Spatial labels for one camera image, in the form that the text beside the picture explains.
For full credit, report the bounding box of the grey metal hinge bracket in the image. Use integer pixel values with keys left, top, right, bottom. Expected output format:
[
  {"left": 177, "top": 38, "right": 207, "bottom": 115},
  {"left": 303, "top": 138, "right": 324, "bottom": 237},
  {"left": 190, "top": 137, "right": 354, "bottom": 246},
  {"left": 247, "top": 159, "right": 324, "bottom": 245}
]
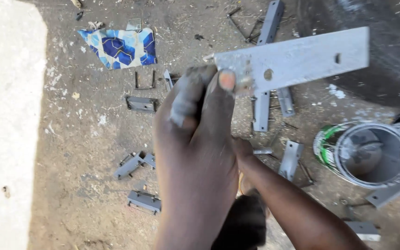
[{"left": 113, "top": 152, "right": 146, "bottom": 180}]

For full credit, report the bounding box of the grey metal flat bar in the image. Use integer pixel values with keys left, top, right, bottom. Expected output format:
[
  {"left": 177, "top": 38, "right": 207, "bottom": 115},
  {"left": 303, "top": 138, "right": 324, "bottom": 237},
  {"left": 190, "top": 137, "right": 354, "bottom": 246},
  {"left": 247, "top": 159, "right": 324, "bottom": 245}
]
[{"left": 252, "top": 91, "right": 271, "bottom": 132}]

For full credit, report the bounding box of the clear plastic scrap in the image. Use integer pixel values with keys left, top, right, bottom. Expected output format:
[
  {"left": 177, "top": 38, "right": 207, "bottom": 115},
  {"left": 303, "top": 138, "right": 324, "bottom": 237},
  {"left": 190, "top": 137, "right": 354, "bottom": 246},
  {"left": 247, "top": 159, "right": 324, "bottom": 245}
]
[{"left": 126, "top": 18, "right": 142, "bottom": 31}]

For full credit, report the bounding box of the grey metal block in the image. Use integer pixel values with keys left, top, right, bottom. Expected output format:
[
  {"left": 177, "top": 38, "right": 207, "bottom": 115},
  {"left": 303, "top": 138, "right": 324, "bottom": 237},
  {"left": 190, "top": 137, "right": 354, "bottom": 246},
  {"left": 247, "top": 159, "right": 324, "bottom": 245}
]
[{"left": 345, "top": 221, "right": 382, "bottom": 242}]

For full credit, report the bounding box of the grey metal channel bar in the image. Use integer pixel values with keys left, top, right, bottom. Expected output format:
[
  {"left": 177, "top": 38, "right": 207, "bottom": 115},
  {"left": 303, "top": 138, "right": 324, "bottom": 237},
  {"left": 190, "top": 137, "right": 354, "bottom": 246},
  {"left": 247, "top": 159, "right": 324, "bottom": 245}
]
[{"left": 256, "top": 0, "right": 285, "bottom": 46}]

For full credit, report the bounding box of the black bristle paintbrush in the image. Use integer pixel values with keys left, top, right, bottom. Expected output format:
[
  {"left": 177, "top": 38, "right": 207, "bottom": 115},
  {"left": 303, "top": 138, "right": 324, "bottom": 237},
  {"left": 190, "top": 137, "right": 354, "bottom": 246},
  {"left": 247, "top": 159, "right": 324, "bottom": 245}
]
[{"left": 211, "top": 174, "right": 267, "bottom": 250}]

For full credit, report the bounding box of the person's right hand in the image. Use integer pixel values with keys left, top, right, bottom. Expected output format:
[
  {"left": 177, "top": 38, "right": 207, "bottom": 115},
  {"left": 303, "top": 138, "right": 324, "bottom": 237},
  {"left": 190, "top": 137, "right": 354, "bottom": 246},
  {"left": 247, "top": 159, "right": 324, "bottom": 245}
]
[{"left": 232, "top": 136, "right": 256, "bottom": 168}]

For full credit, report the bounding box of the person's left hand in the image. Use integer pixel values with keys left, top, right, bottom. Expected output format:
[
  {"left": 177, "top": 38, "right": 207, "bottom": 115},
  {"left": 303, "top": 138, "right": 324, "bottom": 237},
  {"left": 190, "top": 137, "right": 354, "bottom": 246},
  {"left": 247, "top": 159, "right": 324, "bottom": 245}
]
[{"left": 153, "top": 65, "right": 239, "bottom": 198}]

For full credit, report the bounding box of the thin dark metal rod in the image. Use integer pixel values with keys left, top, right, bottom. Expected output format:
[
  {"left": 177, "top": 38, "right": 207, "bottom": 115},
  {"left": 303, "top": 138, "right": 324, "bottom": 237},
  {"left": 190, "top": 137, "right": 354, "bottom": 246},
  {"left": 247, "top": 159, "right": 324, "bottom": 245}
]
[{"left": 298, "top": 161, "right": 316, "bottom": 185}]

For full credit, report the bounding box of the grey bracket with wire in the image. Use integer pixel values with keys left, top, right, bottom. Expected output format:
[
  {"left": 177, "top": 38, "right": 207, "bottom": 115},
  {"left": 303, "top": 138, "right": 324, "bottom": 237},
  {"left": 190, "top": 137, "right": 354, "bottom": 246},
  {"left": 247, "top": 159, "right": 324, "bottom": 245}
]
[{"left": 127, "top": 190, "right": 162, "bottom": 216}]

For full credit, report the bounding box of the long grey metal plate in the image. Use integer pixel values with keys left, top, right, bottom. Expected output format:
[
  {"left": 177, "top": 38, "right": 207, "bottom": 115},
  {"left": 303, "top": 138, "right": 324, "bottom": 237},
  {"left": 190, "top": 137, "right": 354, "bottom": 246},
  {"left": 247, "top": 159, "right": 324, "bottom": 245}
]
[{"left": 203, "top": 27, "right": 371, "bottom": 97}]

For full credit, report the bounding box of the large black tyre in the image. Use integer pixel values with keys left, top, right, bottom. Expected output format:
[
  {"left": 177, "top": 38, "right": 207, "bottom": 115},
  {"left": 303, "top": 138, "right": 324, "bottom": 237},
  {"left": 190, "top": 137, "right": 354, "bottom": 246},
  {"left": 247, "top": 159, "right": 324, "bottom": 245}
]
[{"left": 297, "top": 0, "right": 400, "bottom": 109}]

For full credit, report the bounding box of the small grey metal bracket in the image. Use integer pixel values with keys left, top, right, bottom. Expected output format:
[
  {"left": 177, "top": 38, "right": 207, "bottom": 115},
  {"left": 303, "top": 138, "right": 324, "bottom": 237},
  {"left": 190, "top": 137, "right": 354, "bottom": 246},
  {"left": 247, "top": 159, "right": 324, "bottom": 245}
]
[{"left": 126, "top": 95, "right": 159, "bottom": 114}]

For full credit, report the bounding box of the green label paint can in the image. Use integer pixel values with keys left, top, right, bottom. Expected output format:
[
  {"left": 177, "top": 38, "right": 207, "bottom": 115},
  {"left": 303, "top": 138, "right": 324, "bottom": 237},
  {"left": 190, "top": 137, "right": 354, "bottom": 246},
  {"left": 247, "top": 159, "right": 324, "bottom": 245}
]
[{"left": 313, "top": 120, "right": 400, "bottom": 190}]

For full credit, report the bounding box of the bent metal wire staple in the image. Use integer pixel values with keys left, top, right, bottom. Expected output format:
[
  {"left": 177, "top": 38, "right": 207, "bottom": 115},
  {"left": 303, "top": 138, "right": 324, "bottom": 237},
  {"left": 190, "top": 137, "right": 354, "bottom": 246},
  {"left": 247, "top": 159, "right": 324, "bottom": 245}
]
[{"left": 134, "top": 70, "right": 156, "bottom": 91}]

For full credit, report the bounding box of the short grey metal bar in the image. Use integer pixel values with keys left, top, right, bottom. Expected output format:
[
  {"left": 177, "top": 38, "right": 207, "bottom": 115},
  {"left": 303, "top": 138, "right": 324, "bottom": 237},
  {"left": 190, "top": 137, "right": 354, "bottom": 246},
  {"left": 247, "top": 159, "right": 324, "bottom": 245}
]
[{"left": 277, "top": 87, "right": 296, "bottom": 118}]

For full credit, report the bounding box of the grey metal plate with holes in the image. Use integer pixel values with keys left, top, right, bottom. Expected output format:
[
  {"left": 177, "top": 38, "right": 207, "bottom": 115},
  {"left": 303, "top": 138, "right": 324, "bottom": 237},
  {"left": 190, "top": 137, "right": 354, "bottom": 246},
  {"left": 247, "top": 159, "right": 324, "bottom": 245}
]
[{"left": 278, "top": 140, "right": 305, "bottom": 182}]

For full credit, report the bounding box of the narrow grey metal piece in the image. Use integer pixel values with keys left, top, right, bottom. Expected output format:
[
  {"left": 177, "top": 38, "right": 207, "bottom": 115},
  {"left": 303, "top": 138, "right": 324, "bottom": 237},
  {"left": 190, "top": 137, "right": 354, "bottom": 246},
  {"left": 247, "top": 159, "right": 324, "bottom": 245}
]
[{"left": 163, "top": 69, "right": 175, "bottom": 92}]

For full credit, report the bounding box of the blue patterned cloth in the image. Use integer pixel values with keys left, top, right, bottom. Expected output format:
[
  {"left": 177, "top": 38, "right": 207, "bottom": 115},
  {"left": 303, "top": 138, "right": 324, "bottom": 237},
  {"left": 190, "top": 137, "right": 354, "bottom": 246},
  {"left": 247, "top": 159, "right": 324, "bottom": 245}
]
[{"left": 78, "top": 28, "right": 158, "bottom": 70}]

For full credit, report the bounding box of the small grey metal tab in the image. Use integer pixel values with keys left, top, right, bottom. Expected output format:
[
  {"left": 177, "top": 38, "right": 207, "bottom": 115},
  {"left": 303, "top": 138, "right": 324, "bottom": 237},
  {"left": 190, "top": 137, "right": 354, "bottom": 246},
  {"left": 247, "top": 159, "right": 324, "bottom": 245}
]
[{"left": 142, "top": 153, "right": 156, "bottom": 170}]

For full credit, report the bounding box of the grey metal strip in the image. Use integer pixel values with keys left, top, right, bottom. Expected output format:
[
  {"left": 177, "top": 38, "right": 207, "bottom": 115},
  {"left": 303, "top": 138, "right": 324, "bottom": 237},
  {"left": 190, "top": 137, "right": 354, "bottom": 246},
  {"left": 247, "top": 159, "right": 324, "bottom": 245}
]
[{"left": 366, "top": 172, "right": 400, "bottom": 209}]

